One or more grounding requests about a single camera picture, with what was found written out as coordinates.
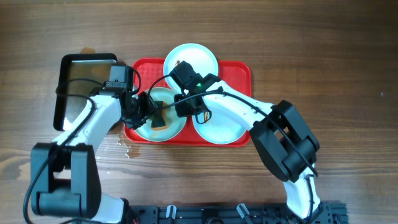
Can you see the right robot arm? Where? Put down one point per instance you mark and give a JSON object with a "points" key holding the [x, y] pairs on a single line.
{"points": [[286, 145]]}

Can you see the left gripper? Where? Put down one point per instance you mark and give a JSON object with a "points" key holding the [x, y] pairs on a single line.
{"points": [[142, 109]]}

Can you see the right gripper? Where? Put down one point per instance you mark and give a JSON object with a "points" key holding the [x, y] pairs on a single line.
{"points": [[183, 112]]}

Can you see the black water tray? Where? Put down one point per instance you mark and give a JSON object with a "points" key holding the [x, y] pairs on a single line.
{"points": [[87, 71]]}

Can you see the white plate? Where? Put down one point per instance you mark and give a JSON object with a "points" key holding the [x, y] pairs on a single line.
{"points": [[216, 128], [175, 124], [202, 60]]}

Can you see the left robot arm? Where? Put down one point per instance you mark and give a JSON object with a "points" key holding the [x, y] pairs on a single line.
{"points": [[64, 175]]}

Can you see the green and orange sponge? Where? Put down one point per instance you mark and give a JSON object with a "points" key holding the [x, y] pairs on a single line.
{"points": [[159, 123]]}

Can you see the red plastic serving tray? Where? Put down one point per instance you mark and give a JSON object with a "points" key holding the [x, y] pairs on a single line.
{"points": [[236, 74]]}

